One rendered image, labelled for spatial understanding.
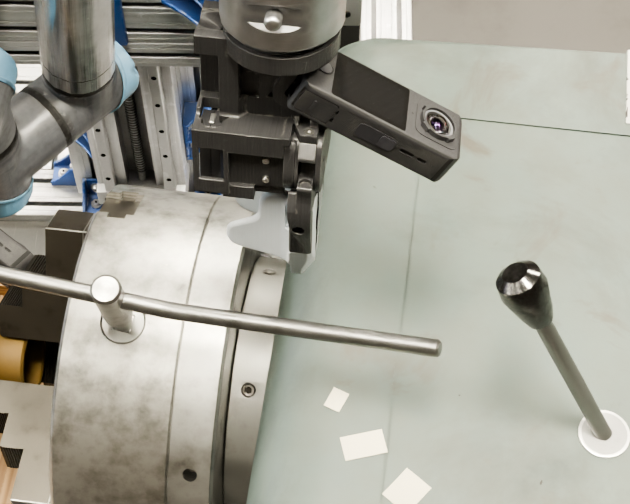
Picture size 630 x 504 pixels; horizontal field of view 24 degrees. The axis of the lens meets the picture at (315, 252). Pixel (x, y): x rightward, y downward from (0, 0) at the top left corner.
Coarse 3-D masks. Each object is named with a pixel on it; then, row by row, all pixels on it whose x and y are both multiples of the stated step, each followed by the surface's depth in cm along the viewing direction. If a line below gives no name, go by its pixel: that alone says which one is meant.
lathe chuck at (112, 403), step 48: (144, 192) 119; (192, 192) 122; (96, 240) 112; (144, 240) 112; (192, 240) 113; (144, 288) 110; (96, 336) 108; (144, 336) 108; (96, 384) 108; (144, 384) 108; (96, 432) 108; (144, 432) 108; (96, 480) 109; (144, 480) 109
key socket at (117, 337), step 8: (136, 312) 109; (104, 320) 109; (136, 320) 109; (144, 320) 109; (104, 328) 109; (136, 328) 109; (112, 336) 108; (120, 336) 108; (128, 336) 108; (136, 336) 108
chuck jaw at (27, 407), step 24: (0, 384) 121; (24, 384) 121; (0, 408) 119; (24, 408) 119; (48, 408) 119; (0, 432) 122; (24, 432) 118; (48, 432) 118; (24, 456) 117; (48, 456) 117; (24, 480) 116; (48, 480) 116
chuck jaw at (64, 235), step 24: (72, 216) 119; (120, 216) 116; (48, 240) 117; (72, 240) 117; (48, 264) 118; (72, 264) 118; (24, 288) 119; (0, 312) 120; (24, 312) 120; (48, 312) 120; (24, 336) 121; (48, 336) 121
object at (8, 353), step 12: (0, 336) 122; (0, 348) 121; (12, 348) 121; (24, 348) 121; (36, 348) 126; (0, 360) 121; (12, 360) 121; (24, 360) 121; (36, 360) 127; (0, 372) 121; (12, 372) 121; (24, 372) 126; (36, 372) 126
